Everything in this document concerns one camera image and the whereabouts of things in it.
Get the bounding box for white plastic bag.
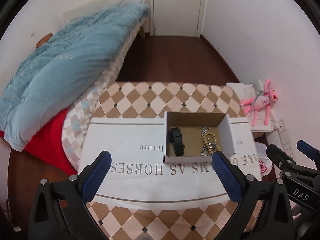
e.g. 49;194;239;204
255;142;274;178

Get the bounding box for light blue quilt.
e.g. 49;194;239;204
0;1;150;152

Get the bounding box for white door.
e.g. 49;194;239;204
149;0;208;37

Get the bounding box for silver crystal link bracelet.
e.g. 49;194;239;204
201;144;217;156

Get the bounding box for checkered printed cloth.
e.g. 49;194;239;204
76;81;263;240

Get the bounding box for checkered bed sheet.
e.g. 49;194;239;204
61;24;147;170

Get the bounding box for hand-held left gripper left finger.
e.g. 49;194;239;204
28;150;112;240

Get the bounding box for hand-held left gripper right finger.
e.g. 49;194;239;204
212;151;294;240

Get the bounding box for pink plush toy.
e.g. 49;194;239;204
240;79;278;127

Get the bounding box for red cloth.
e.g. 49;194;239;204
0;109;78;175

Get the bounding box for white cardboard box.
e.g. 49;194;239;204
163;111;237;164

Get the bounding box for black wristband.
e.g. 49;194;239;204
168;127;185;156

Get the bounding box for wooden bed leg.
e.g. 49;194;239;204
139;17;150;39

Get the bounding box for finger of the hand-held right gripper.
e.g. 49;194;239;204
297;140;320;170
266;144;298;178

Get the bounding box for wooden bead bracelet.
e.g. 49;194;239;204
201;132;218;153

